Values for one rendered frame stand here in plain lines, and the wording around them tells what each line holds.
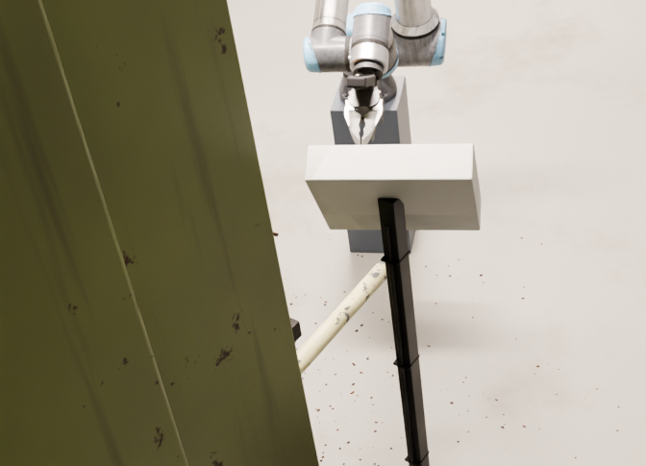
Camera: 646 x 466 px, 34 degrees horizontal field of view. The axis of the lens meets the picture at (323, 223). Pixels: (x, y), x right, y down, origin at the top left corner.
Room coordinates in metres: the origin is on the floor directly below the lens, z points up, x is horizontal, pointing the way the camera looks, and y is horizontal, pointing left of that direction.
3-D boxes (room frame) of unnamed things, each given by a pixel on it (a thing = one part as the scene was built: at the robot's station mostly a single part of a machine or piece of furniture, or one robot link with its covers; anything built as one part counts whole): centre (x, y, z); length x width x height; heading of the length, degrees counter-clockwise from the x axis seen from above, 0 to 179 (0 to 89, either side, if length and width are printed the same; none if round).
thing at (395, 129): (2.99, -0.22, 0.30); 0.22 x 0.22 x 0.60; 74
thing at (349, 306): (1.90, 0.01, 0.62); 0.44 x 0.05 x 0.05; 140
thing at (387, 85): (2.99, -0.22, 0.65); 0.19 x 0.19 x 0.10
